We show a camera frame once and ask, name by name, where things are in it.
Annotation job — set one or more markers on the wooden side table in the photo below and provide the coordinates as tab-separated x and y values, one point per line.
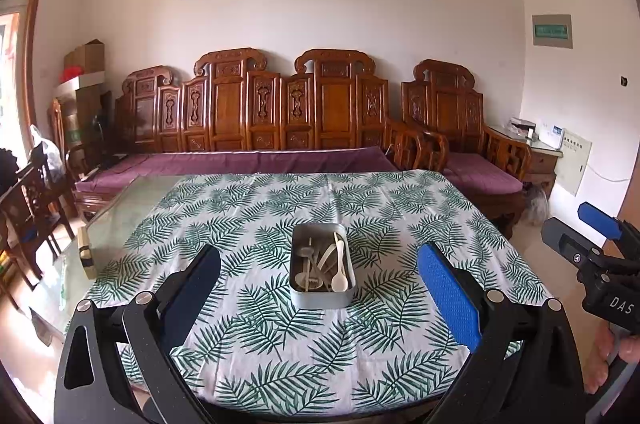
542	164

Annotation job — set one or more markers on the small purple seat cushion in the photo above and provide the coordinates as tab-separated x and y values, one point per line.
482	174

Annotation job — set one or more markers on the grey metal box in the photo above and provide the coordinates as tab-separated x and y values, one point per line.
320	299

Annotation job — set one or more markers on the long purple seat cushion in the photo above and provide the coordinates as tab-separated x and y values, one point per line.
235	164

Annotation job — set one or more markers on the white plastic bag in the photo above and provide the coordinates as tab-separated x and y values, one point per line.
47	154

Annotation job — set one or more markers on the wooden dining chair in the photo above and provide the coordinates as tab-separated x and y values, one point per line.
30	214

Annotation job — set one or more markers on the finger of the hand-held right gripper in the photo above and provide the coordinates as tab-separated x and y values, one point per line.
600	219
570	239

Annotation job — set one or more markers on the beige table corner guard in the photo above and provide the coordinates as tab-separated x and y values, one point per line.
86	254

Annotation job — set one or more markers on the long carved wooden sofa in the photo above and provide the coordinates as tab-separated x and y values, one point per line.
250	109

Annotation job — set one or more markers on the dark brown cabinet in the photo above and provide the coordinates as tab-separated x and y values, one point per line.
95	119

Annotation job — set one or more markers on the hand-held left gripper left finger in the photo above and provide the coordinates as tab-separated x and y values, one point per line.
192	294

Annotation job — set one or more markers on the leaf-print tablecloth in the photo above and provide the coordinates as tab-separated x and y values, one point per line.
300	354

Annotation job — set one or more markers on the white electrical panel door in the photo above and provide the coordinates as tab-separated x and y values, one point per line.
574	161

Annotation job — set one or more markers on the wooden window frame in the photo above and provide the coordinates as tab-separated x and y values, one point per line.
37	29

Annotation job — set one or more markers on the grey fluffy bundle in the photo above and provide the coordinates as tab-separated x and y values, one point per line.
535	204

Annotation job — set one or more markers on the person's right hand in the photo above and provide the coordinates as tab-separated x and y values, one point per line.
597	364

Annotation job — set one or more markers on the green wall panel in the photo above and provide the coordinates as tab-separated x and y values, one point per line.
551	31

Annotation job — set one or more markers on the white plastic spoon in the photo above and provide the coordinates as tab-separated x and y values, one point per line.
341	281
330	256

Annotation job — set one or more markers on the brown cardboard box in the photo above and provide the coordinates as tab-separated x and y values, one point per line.
86	58

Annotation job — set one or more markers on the carved wooden armchair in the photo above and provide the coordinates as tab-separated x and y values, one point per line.
450	104

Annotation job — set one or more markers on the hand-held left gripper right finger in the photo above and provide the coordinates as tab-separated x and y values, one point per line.
447	296

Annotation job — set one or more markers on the cardboard boxes stack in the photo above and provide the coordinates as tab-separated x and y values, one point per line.
80	84

